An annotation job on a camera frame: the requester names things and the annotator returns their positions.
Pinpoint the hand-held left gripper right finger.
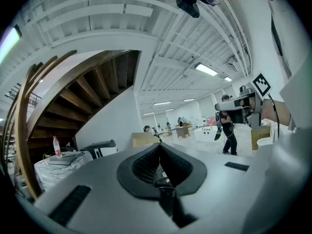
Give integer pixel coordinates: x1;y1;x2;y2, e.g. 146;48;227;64
159;142;208;196

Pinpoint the black head-worn camera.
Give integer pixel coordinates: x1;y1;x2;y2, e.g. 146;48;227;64
175;0;201;19

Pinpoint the ceiling air conditioner unit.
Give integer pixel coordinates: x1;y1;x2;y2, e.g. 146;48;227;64
226;56;239;72

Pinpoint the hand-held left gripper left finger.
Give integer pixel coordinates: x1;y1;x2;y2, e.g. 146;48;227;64
117;142;162;200

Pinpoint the clear bottle with red label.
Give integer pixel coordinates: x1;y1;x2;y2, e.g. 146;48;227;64
53;136;63;159

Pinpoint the white rounded appliance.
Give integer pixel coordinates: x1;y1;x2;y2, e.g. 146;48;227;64
256;137;274;149

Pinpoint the curved wooden staircase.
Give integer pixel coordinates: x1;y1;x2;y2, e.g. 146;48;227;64
0;49;142;201

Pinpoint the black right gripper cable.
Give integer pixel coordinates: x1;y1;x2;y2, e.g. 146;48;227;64
267;93;281;141

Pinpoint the white counter with black marks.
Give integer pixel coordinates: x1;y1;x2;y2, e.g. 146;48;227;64
194;126;221;142

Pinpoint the person's light shirt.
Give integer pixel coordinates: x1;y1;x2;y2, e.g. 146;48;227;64
251;0;312;141

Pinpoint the open cardboard box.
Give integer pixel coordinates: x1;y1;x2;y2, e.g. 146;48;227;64
251;127;272;151

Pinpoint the large cardboard box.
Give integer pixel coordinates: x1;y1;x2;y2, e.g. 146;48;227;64
131;132;160;149

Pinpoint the plastic-wrapped appliance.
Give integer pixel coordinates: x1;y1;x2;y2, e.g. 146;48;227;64
33;151;94;192

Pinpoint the person's right forearm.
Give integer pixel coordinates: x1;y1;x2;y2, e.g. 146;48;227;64
262;98;292;127

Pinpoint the wooden table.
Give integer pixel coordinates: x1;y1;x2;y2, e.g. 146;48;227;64
175;125;191;139

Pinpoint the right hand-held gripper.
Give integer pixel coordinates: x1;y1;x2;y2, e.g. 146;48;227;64
214;73;273;131

